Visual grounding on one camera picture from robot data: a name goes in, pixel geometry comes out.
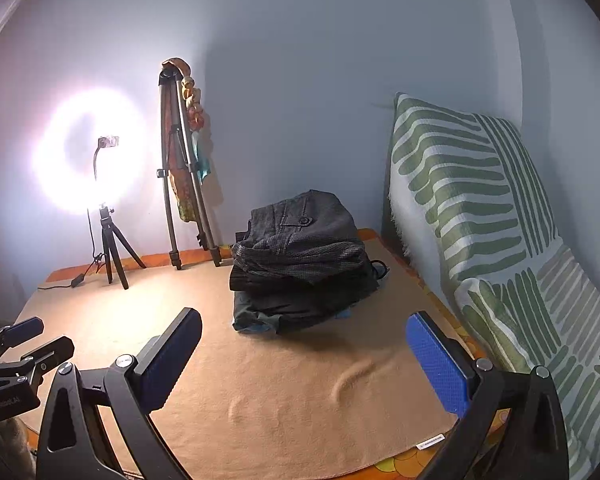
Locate grey tweed pants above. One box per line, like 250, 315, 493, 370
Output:
230, 189, 372, 283

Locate green striped cushion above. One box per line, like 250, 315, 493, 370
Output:
387, 92, 600, 480

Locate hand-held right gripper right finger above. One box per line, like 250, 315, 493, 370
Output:
406, 311, 571, 480

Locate beige blanket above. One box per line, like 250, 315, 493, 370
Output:
15, 245, 486, 480

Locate black folded garment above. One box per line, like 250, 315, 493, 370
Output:
229, 260, 391, 311

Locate colourful hanging cloth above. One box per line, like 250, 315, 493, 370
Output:
161, 57, 213, 223

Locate small black tripod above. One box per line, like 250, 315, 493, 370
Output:
87, 204, 147, 291

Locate black cable with controller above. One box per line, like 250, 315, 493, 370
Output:
37, 210, 106, 291

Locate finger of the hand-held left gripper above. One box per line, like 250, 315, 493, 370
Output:
0, 316, 45, 356
20, 336, 75, 388

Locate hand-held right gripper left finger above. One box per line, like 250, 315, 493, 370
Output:
36, 307, 203, 480

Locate tall silver tripod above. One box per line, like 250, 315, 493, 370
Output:
156, 59, 223, 271

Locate dark grey folded garment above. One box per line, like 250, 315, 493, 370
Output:
232, 290, 376, 336

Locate bright ring light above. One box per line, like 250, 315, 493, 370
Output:
32, 77, 151, 211

